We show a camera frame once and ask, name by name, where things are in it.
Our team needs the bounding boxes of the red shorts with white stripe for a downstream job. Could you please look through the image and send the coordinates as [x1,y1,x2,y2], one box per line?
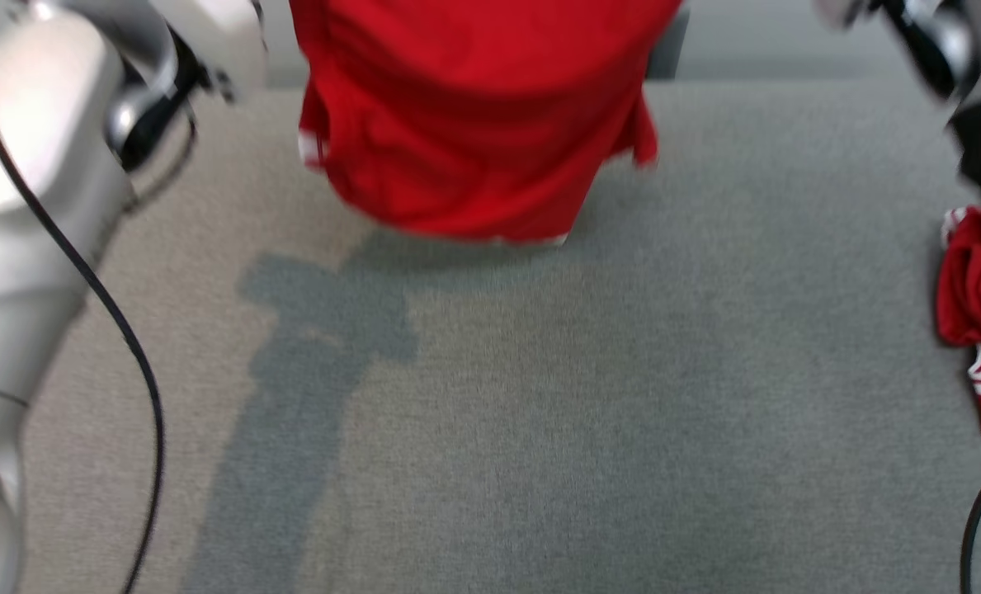
[290,0,685,246]

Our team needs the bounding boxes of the red white number 23 jersey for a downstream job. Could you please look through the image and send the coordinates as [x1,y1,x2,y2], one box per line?
[936,206,981,445]

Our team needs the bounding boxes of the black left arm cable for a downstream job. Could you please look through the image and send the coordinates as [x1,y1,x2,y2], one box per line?
[0,0,166,594]

